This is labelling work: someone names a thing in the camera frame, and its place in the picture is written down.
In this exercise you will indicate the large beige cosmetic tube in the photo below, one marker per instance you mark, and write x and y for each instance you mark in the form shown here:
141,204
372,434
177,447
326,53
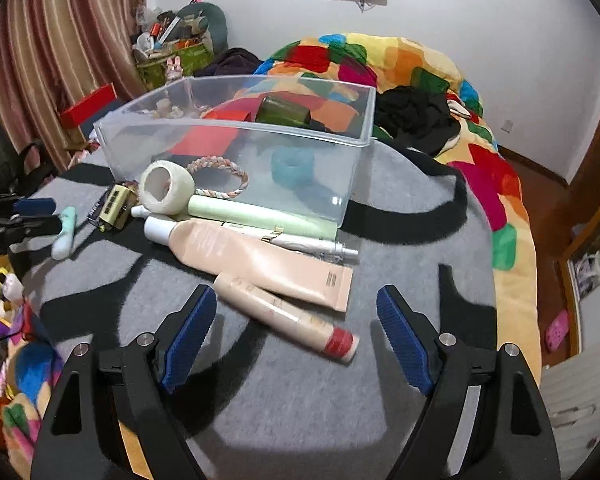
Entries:
230,250

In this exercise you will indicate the white slim spray pen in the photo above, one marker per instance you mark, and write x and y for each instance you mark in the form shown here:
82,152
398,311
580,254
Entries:
305,245

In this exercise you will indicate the green box full of clutter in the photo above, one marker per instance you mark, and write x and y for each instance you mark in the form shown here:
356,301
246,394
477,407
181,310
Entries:
155,72

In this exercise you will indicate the beige bottle with red cap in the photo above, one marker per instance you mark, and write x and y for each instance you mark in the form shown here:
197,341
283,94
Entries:
280,312

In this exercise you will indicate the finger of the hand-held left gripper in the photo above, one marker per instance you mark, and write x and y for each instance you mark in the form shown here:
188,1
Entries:
35,227
36,206

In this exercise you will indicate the dark purple cloth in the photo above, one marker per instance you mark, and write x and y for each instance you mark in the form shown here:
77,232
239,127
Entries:
235,62

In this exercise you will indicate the black bag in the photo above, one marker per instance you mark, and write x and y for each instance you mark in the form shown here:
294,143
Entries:
5,160

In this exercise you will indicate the small mint tube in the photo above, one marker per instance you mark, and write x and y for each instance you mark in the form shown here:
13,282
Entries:
62,240

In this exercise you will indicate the clear plastic storage bin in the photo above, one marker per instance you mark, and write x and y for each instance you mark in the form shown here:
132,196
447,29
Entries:
300,200

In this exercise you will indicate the small yellow-green box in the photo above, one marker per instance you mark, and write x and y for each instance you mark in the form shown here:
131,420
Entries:
112,207

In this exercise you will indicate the pink clog shoe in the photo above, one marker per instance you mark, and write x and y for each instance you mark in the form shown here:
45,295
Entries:
557,332

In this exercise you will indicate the red box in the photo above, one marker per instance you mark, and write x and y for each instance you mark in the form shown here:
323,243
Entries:
87,105

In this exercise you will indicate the red card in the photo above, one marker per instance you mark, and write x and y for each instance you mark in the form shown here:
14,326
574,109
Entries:
205,135

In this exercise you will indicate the wall power outlet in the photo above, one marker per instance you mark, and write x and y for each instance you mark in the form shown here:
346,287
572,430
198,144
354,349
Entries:
506,126

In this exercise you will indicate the dark green glass jar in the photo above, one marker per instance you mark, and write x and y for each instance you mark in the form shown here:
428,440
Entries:
280,110

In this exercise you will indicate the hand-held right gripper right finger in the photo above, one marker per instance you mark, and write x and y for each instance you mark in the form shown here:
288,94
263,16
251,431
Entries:
400,340

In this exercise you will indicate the grey plush toy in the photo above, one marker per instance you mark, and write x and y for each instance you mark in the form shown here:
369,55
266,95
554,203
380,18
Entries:
212,20

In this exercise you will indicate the pink bunny figure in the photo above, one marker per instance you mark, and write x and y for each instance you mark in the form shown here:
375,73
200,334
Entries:
174,67

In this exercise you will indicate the pile of colourful plush toys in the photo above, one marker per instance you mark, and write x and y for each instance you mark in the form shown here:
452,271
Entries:
25,360

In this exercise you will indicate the white tape roll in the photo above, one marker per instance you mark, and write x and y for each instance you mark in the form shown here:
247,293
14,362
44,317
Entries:
180,196

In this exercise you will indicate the colourful patchwork blanket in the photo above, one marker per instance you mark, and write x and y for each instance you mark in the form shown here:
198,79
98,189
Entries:
490,180

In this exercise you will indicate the grey and black mat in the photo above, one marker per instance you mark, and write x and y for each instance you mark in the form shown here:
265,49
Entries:
290,410

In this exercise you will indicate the black cloth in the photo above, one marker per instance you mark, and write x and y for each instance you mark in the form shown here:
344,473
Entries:
415,115

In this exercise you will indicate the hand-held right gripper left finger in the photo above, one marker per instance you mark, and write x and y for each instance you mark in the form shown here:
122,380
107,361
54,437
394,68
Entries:
190,340

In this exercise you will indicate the wooden cabinet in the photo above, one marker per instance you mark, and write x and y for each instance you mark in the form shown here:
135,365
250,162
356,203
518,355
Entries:
565,240

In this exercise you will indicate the striped pink curtain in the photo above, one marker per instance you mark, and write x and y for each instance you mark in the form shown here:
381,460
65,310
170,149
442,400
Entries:
55,35

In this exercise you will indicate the light green cosmetic tube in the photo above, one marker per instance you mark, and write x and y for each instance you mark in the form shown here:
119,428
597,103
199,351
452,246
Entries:
255,215

